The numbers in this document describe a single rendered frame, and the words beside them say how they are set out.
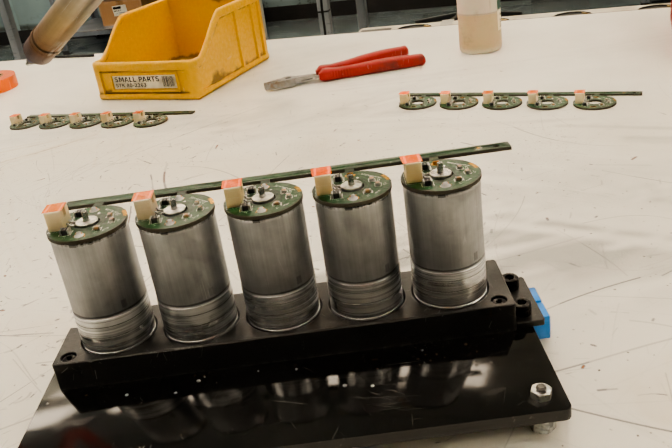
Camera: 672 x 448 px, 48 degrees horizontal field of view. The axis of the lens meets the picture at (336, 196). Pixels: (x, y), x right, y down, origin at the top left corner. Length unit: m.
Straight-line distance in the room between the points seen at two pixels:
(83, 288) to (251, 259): 0.05
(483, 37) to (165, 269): 0.42
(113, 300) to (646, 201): 0.23
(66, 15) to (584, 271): 0.21
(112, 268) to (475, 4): 0.43
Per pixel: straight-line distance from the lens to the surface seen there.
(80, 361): 0.26
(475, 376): 0.23
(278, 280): 0.24
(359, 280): 0.24
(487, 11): 0.61
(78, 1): 0.19
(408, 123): 0.47
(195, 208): 0.24
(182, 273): 0.24
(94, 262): 0.24
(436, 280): 0.24
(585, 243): 0.33
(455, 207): 0.23
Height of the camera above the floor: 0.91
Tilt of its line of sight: 24 degrees down
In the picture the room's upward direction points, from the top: 8 degrees counter-clockwise
